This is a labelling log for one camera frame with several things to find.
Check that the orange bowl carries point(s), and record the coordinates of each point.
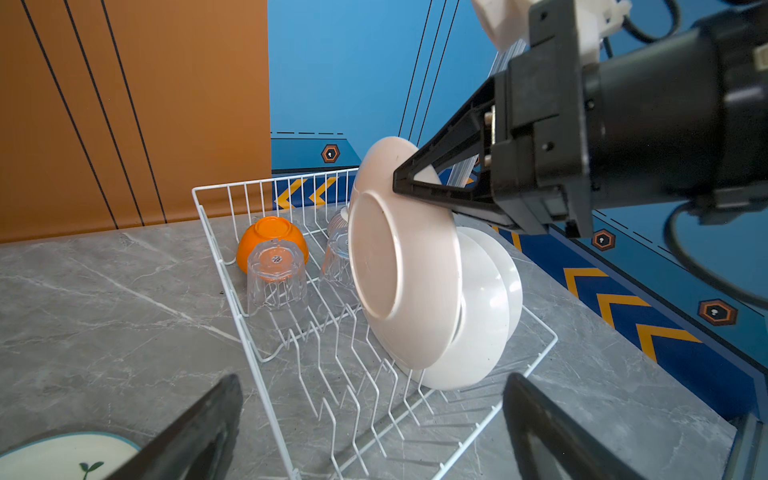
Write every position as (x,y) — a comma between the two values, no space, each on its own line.
(266,229)

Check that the watermelon pattern plate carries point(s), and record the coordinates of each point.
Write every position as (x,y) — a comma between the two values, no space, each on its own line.
(82,455)

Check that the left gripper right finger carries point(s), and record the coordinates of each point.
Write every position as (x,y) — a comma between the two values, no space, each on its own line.
(549,444)

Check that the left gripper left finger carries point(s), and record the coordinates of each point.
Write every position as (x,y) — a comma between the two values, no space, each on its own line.
(199,444)

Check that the white wire dish rack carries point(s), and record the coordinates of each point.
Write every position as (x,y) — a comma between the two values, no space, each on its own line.
(337,404)

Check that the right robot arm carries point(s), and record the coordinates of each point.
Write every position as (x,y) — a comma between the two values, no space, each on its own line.
(751,96)

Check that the clear glass cup right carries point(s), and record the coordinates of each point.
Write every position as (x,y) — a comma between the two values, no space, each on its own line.
(336,268)

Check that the clear glass cup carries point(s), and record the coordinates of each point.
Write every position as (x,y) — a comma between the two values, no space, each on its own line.
(276,278)
(336,268)

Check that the clear glass cup left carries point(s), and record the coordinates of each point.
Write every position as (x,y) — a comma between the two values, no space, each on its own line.
(276,278)

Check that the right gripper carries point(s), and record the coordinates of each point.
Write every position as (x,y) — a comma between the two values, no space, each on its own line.
(653,126)

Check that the white small bowl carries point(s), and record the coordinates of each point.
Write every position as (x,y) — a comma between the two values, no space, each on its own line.
(339,222)

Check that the pinkish white plate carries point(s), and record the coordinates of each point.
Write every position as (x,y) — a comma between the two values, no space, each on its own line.
(405,260)

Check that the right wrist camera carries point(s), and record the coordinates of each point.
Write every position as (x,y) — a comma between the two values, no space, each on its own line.
(507,22)

